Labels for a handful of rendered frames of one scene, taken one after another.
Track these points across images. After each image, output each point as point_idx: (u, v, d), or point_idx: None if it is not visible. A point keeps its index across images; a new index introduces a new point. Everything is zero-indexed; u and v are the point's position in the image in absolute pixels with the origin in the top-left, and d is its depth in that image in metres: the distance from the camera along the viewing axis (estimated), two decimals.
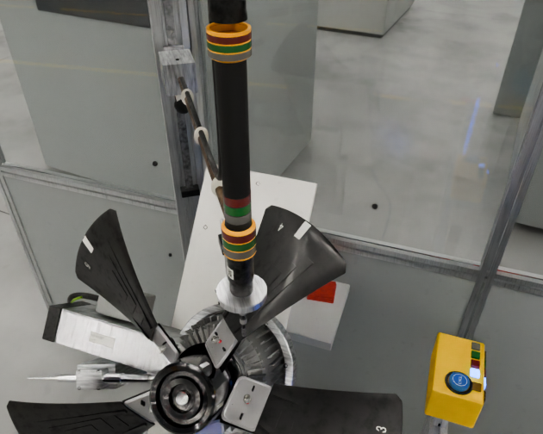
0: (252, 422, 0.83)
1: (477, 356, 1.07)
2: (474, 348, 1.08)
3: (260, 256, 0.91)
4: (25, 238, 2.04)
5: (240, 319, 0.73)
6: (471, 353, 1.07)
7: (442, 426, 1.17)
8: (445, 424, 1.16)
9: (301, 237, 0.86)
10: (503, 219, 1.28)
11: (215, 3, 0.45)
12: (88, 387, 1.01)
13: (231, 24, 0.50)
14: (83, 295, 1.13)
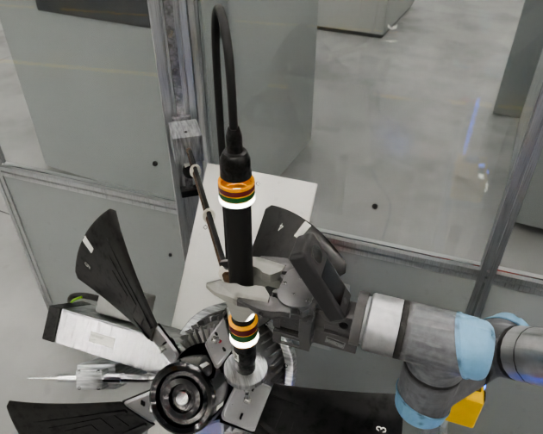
0: (252, 422, 0.83)
1: None
2: None
3: (260, 256, 0.91)
4: (25, 238, 2.04)
5: None
6: None
7: (442, 426, 1.17)
8: (445, 424, 1.16)
9: None
10: (503, 219, 1.28)
11: (225, 168, 0.56)
12: (88, 387, 1.01)
13: None
14: (83, 295, 1.13)
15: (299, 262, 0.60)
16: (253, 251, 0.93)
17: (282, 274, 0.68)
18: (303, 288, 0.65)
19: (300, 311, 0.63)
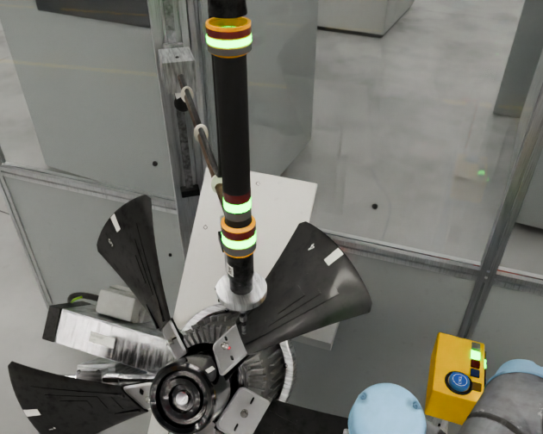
0: None
1: (477, 356, 1.07)
2: (474, 348, 1.08)
3: (285, 270, 0.89)
4: (25, 238, 2.04)
5: (241, 313, 0.73)
6: (471, 353, 1.07)
7: (442, 426, 1.17)
8: (445, 424, 1.16)
9: (331, 263, 0.84)
10: (503, 219, 1.28)
11: None
12: None
13: (231, 19, 0.50)
14: (83, 295, 1.13)
15: None
16: (279, 264, 0.91)
17: None
18: None
19: None
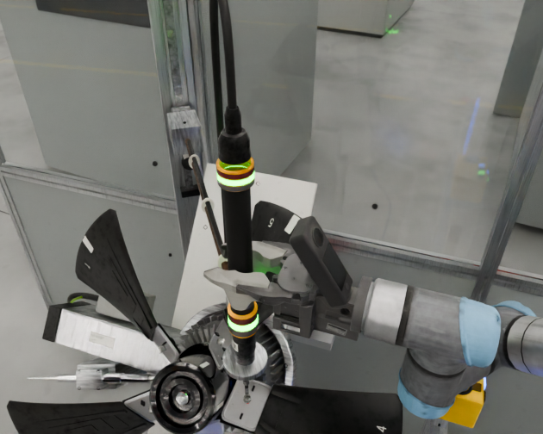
0: None
1: None
2: None
3: (345, 412, 0.85)
4: (25, 238, 2.04)
5: None
6: None
7: (442, 426, 1.17)
8: (445, 424, 1.16)
9: None
10: (503, 219, 1.28)
11: (224, 149, 0.54)
12: (88, 387, 1.01)
13: None
14: (83, 295, 1.13)
15: (300, 244, 0.59)
16: (346, 398, 0.87)
17: (282, 259, 0.66)
18: (304, 274, 0.64)
19: (301, 296, 0.61)
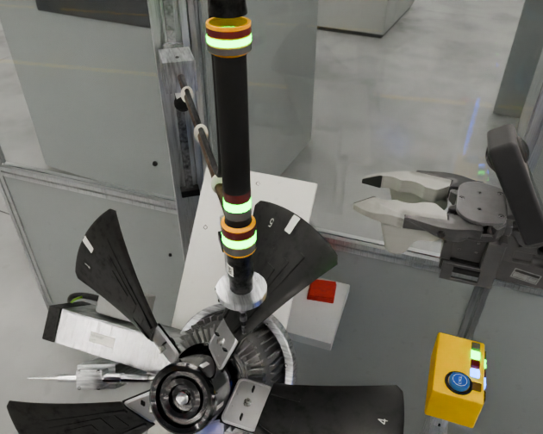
0: None
1: (477, 356, 1.07)
2: (474, 348, 1.08)
3: (345, 407, 0.84)
4: (25, 238, 2.04)
5: (246, 314, 0.73)
6: (471, 353, 1.07)
7: (442, 426, 1.17)
8: (445, 424, 1.16)
9: None
10: None
11: None
12: (88, 387, 1.01)
13: (231, 19, 0.50)
14: (83, 295, 1.13)
15: (505, 157, 0.44)
16: (346, 393, 0.86)
17: (452, 189, 0.52)
18: (489, 203, 0.49)
19: (496, 228, 0.47)
